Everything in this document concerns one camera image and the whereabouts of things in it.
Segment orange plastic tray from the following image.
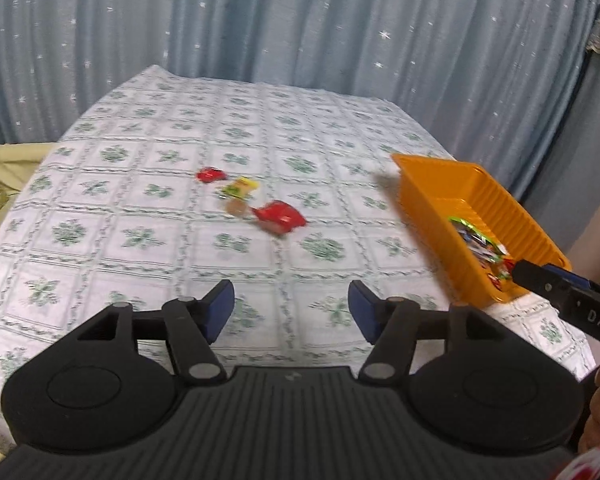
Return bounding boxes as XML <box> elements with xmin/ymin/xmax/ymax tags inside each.
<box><xmin>391</xmin><ymin>153</ymin><xmax>573</xmax><ymax>309</ymax></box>

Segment tiny red candy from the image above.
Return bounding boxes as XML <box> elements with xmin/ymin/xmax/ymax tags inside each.
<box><xmin>196</xmin><ymin>166</ymin><xmax>228</xmax><ymax>184</ymax></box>

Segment yellow candy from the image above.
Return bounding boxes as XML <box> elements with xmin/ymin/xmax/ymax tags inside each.
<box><xmin>220</xmin><ymin>177</ymin><xmax>261</xmax><ymax>200</ymax></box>

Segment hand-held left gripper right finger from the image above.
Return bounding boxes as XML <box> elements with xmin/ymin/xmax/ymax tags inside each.
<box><xmin>348</xmin><ymin>281</ymin><xmax>526</xmax><ymax>385</ymax></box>

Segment cream blanket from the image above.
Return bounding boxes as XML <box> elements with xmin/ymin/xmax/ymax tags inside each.
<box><xmin>0</xmin><ymin>142</ymin><xmax>57</xmax><ymax>196</ymax></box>

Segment red white printed clothing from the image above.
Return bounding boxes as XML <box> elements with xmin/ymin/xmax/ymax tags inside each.
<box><xmin>562</xmin><ymin>439</ymin><xmax>600</xmax><ymax>480</ymax></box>

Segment red white snack packet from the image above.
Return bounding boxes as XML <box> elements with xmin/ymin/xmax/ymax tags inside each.
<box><xmin>254</xmin><ymin>200</ymin><xmax>308</xmax><ymax>235</ymax></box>

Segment green snack packet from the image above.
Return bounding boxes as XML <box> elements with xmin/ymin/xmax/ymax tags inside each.
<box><xmin>447</xmin><ymin>215</ymin><xmax>488</xmax><ymax>242</ymax></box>

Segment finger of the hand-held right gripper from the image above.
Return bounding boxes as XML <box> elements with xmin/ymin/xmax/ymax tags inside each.
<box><xmin>510</xmin><ymin>259</ymin><xmax>573</xmax><ymax>307</ymax></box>
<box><xmin>547</xmin><ymin>265</ymin><xmax>600</xmax><ymax>296</ymax></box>

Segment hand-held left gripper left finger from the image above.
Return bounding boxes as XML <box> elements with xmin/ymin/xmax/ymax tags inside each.
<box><xmin>50</xmin><ymin>280</ymin><xmax>235</xmax><ymax>386</ymax></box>

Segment blue star curtain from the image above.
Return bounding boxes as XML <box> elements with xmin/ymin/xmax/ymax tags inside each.
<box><xmin>0</xmin><ymin>0</ymin><xmax>600</xmax><ymax>201</ymax></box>

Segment large red candy packet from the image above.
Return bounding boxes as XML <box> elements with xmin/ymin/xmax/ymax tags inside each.
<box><xmin>486</xmin><ymin>271</ymin><xmax>515</xmax><ymax>295</ymax></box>

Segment floral tablecloth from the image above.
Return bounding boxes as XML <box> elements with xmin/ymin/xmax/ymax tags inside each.
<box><xmin>0</xmin><ymin>64</ymin><xmax>598</xmax><ymax>456</ymax></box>

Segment black striped snack packet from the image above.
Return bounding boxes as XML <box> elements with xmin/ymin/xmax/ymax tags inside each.
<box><xmin>457</xmin><ymin>235</ymin><xmax>498</xmax><ymax>266</ymax></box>

